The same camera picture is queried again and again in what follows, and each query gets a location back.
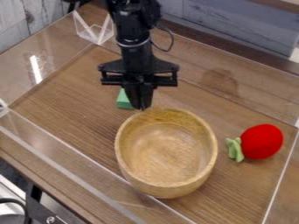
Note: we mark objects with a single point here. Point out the clear acrylic corner bracket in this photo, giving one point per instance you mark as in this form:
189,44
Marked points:
97,34

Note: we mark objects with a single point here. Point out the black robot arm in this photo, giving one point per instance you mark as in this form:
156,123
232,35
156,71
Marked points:
136,18

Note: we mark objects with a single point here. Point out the black metal table leg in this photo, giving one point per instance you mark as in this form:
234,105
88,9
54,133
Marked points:
38,214

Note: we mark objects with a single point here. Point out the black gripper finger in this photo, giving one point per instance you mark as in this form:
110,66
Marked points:
133,93
146,96

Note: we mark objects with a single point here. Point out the grey sofa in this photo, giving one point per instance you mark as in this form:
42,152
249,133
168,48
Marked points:
264,23

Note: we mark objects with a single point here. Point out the clear acrylic front barrier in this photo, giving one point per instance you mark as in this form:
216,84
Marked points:
85,186

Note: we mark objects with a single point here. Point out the red plush strawberry toy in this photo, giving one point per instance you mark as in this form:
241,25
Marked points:
258,143

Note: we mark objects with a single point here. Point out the green rectangular block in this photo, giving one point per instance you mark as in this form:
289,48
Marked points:
124,101

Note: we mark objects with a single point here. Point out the brown wooden bowl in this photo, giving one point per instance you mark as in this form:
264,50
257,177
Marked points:
166,152

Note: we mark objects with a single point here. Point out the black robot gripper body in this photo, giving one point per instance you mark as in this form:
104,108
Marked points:
161,73

